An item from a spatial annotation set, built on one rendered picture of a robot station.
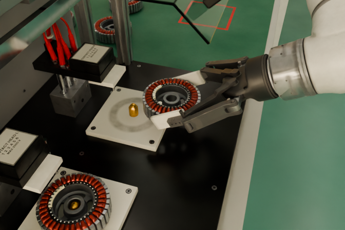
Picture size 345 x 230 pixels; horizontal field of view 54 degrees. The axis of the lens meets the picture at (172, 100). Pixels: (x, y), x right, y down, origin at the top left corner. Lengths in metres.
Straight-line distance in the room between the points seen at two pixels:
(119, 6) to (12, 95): 0.30
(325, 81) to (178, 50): 0.53
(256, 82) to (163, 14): 0.66
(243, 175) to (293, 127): 1.23
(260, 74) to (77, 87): 0.39
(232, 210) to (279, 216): 0.92
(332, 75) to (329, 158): 1.30
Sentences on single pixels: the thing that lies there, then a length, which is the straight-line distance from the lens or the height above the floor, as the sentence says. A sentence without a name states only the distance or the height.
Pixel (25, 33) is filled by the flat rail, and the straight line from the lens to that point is 0.54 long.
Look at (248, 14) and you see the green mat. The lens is 1.19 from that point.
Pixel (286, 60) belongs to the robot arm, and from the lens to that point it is 0.54.
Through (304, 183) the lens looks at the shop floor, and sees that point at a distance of 1.67.
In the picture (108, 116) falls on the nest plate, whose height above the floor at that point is 0.78.
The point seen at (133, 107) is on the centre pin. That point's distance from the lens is 0.71.
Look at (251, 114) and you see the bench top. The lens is 0.79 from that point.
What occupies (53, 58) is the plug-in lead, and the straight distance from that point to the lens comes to 0.70.
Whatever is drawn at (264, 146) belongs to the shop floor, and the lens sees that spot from 1.75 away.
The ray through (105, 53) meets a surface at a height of 0.92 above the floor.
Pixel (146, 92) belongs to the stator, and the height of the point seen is 0.86.
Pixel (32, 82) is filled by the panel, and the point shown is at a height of 0.80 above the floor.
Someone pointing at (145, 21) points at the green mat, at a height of 0.75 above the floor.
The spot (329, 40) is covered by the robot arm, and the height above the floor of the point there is 1.03.
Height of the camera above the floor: 1.28
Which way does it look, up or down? 42 degrees down
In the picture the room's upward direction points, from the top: straight up
